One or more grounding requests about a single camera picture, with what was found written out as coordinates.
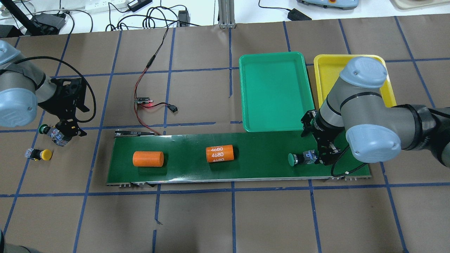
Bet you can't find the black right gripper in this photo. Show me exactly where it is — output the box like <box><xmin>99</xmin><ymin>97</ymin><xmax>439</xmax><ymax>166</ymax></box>
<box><xmin>301</xmin><ymin>110</ymin><xmax>344</xmax><ymax>166</ymax></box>

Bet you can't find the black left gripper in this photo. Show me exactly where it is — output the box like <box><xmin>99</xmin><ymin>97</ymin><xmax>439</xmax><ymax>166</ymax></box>
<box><xmin>39</xmin><ymin>78</ymin><xmax>90</xmax><ymax>137</ymax></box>

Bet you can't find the yellow push button switch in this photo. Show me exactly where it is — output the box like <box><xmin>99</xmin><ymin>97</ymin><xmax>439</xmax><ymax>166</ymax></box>
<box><xmin>50</xmin><ymin>128</ymin><xmax>73</xmax><ymax>147</ymax></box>

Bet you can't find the green push button switch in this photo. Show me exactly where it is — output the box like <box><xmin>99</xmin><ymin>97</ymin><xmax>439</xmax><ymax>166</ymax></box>
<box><xmin>288</xmin><ymin>150</ymin><xmax>318</xmax><ymax>167</ymax></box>

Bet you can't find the plain orange cylinder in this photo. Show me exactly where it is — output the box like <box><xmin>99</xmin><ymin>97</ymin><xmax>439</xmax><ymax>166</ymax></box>
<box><xmin>132</xmin><ymin>151</ymin><xmax>164</xmax><ymax>168</ymax></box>

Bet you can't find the orange cylinder with 4680 print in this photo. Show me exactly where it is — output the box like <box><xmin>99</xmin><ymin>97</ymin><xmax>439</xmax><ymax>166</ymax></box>
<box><xmin>206</xmin><ymin>145</ymin><xmax>234</xmax><ymax>163</ymax></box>

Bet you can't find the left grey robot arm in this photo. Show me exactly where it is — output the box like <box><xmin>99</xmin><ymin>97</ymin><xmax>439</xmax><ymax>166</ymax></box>
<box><xmin>0</xmin><ymin>41</ymin><xmax>93</xmax><ymax>142</ymax></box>

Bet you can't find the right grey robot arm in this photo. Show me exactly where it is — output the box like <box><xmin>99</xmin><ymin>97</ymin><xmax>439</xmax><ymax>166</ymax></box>
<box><xmin>301</xmin><ymin>56</ymin><xmax>449</xmax><ymax>167</ymax></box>

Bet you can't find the small sensor circuit board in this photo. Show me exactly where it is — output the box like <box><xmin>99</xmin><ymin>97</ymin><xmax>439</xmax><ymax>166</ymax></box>
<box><xmin>134</xmin><ymin>97</ymin><xmax>153</xmax><ymax>104</ymax></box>

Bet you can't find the green conveyor belt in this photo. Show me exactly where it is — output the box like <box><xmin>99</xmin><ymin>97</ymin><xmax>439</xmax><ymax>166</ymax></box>
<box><xmin>105</xmin><ymin>128</ymin><xmax>372</xmax><ymax>187</ymax></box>

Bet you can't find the green plastic tray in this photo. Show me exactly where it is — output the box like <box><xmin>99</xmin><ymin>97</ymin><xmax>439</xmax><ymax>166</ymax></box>
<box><xmin>239</xmin><ymin>51</ymin><xmax>315</xmax><ymax>132</ymax></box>

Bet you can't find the yellow plastic tray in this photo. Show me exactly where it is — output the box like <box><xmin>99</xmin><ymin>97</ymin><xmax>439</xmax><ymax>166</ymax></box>
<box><xmin>314</xmin><ymin>54</ymin><xmax>387</xmax><ymax>109</ymax></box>

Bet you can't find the white power strip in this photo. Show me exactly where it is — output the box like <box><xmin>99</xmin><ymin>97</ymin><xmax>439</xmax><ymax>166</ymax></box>
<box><xmin>84</xmin><ymin>0</ymin><xmax>131</xmax><ymax>13</ymax></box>

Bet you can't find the black power adapter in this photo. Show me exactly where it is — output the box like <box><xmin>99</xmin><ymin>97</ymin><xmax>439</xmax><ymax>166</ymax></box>
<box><xmin>287</xmin><ymin>8</ymin><xmax>312</xmax><ymax>21</ymax></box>

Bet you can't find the grey teach pendant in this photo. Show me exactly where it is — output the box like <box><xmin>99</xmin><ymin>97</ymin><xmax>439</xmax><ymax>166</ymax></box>
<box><xmin>297</xmin><ymin>0</ymin><xmax>359</xmax><ymax>10</ymax></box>

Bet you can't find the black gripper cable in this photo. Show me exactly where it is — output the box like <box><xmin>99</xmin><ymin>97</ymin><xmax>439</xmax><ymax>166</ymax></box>
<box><xmin>7</xmin><ymin>56</ymin><xmax>97</xmax><ymax>123</ymax></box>

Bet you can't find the black cable connector plug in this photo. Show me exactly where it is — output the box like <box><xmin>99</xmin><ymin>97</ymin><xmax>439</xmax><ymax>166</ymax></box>
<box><xmin>167</xmin><ymin>104</ymin><xmax>178</xmax><ymax>113</ymax></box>

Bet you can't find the red black wire cable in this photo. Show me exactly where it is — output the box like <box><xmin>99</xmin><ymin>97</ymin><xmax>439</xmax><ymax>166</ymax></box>
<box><xmin>133</xmin><ymin>27</ymin><xmax>169</xmax><ymax>136</ymax></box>

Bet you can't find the aluminium frame post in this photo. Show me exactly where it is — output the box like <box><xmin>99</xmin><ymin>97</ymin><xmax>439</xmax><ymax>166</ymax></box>
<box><xmin>218</xmin><ymin>0</ymin><xmax>236</xmax><ymax>29</ymax></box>

